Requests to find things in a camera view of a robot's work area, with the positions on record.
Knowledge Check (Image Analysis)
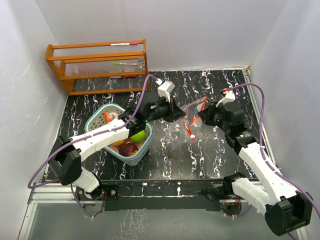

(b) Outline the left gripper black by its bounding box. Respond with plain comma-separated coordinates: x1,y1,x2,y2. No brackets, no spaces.
144,95,185,123

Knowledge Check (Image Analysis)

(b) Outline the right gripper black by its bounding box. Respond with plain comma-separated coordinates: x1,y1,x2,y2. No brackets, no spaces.
198,101,230,133

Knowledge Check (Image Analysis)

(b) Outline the clear zip bag orange zipper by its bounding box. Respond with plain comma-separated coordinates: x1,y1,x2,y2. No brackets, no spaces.
165,96,209,152

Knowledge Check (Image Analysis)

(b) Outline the light blue plastic basket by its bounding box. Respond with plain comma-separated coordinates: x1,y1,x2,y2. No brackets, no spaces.
84,103,155,166

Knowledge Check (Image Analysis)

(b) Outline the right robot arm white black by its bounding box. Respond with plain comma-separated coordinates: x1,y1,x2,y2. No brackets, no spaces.
198,102,313,236

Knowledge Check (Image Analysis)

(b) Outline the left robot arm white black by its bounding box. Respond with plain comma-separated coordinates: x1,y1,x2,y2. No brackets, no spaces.
48,96,186,200

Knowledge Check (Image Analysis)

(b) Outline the green apple toy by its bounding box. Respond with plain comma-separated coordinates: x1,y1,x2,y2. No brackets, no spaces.
130,130,146,143

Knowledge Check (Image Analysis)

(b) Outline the yellow lemon toy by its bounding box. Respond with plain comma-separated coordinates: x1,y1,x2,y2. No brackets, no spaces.
112,140,125,146

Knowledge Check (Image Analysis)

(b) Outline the wooden shelf rack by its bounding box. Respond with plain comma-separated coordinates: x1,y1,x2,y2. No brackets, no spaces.
44,39,150,96

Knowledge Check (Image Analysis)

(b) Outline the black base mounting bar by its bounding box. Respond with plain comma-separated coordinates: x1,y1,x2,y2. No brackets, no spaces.
74,178,243,213

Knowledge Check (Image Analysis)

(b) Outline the green marker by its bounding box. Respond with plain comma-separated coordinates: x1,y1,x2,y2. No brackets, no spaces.
112,62,139,66

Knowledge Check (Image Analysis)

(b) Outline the pink white marker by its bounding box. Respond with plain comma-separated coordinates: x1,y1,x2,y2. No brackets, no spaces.
110,42,138,47

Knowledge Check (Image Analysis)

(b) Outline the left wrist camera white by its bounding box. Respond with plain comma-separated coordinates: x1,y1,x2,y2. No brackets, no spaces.
155,78,175,102

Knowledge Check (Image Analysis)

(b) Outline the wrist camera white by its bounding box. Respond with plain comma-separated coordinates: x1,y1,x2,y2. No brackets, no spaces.
216,88,236,107
155,78,175,102

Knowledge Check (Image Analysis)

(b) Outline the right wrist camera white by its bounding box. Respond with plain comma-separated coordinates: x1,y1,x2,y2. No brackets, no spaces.
216,88,236,107

